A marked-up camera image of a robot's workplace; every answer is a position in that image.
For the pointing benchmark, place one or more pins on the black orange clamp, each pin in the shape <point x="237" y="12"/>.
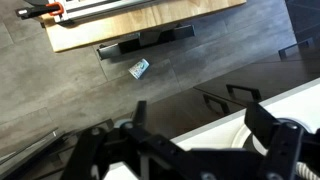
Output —
<point x="36" y="10"/>

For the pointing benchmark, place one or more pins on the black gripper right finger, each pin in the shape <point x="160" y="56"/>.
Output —
<point x="283" y="146"/>

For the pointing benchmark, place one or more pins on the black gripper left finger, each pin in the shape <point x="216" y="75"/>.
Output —
<point x="96" y="153"/>

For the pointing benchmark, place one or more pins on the black table foot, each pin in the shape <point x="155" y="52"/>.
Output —
<point x="150" y="38"/>

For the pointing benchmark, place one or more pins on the light wooden table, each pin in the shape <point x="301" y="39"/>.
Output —
<point x="133" y="23"/>

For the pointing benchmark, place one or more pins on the aluminium profile rail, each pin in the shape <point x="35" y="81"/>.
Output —
<point x="93" y="8"/>

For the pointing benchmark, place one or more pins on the small white blue packet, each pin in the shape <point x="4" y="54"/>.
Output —
<point x="139" y="68"/>

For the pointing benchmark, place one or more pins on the white round cup tray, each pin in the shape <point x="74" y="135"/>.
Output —
<point x="238" y="135"/>

